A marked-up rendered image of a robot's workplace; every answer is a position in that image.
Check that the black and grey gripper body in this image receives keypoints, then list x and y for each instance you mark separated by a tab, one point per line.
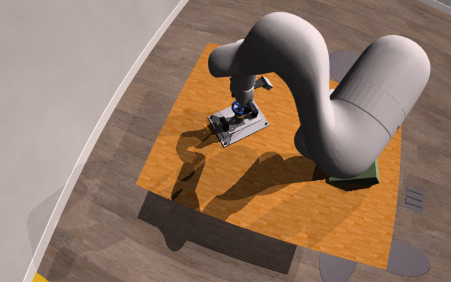
242	96

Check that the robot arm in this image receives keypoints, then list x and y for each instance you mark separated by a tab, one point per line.
343	130

